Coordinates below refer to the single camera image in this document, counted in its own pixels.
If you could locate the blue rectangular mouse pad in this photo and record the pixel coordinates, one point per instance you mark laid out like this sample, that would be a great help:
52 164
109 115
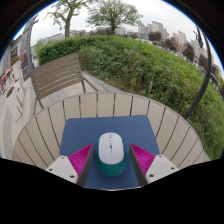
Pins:
86 131

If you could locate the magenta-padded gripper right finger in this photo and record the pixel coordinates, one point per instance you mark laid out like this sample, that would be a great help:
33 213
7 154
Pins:
160 166

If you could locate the bare-trunked sparse tree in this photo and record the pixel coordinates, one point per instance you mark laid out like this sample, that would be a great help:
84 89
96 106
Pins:
68 23

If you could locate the white planter box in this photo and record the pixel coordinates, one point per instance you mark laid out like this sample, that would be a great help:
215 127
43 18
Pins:
15 103

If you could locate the round leafy green tree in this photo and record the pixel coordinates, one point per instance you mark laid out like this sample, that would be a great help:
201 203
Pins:
115 13

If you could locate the grey slatted outdoor chair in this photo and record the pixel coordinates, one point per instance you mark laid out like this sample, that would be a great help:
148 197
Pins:
56 75

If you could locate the group of tall buildings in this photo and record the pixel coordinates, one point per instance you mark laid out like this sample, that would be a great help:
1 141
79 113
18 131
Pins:
180 36

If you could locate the white and teal computer mouse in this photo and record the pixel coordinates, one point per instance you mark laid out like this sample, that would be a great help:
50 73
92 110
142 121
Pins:
111 150

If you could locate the dark tall sign pillar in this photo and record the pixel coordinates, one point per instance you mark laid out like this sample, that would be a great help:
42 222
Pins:
26 50

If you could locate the dark curved umbrella pole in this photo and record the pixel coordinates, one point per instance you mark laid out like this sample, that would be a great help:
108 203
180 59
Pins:
204 80

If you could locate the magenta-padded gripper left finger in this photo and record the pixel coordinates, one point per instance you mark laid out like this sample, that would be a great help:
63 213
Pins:
63 167

